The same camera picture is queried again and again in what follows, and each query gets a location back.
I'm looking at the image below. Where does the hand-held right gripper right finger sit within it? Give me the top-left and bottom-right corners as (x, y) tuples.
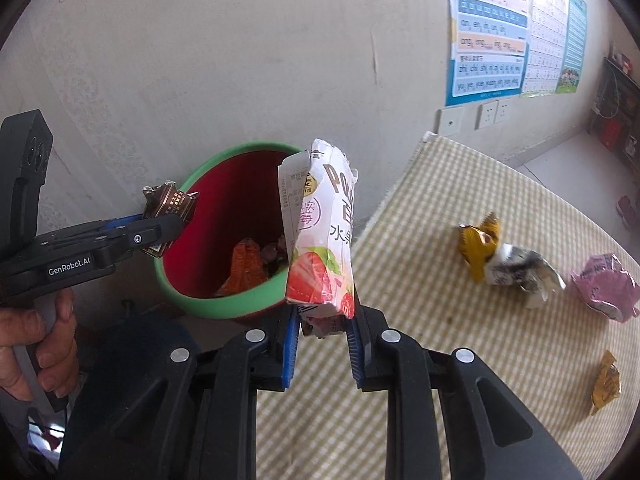
(346, 302), (583, 480)

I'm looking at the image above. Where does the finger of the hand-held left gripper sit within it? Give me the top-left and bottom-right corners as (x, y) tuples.
(75, 214), (148, 233)
(106, 215), (185, 265)

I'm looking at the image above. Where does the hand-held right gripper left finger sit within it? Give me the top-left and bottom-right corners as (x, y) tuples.
(57, 305), (303, 480)

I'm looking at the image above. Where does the brown snack wrapper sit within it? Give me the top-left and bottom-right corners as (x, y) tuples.
(141, 180), (201, 260)

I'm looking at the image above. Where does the green and red bin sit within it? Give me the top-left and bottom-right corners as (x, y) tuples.
(154, 141), (306, 322)

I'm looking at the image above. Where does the orange plastic wrapper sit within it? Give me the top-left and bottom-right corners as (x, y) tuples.
(215, 237), (268, 298)

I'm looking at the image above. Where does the strawberry print pouch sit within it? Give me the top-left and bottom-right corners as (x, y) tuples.
(277, 138), (361, 338)

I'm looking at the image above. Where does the person's left hand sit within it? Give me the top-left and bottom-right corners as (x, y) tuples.
(0, 290), (81, 403)

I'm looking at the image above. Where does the small orange packet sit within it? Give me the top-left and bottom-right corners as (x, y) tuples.
(590, 350), (622, 417)

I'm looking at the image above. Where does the pink plastic bag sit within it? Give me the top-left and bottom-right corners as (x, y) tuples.
(570, 252), (640, 323)

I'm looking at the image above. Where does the red slipper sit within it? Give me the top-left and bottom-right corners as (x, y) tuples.
(617, 195), (639, 228)

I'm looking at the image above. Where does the red box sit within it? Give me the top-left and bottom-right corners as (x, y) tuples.
(599, 119), (626, 150)

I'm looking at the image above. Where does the dark wooden shelf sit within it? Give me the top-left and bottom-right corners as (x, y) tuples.
(587, 55), (640, 166)

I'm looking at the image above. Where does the white wall switch plate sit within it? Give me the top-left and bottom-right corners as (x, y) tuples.
(434, 106), (463, 137)

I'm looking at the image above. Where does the blue letter wall poster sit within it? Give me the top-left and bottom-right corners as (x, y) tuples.
(446, 0), (532, 107)

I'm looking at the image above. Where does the white chart wall poster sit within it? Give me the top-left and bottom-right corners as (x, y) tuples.
(520, 0), (571, 98)

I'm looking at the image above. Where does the teal wall poster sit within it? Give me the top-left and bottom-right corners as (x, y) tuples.
(555, 0), (588, 95)

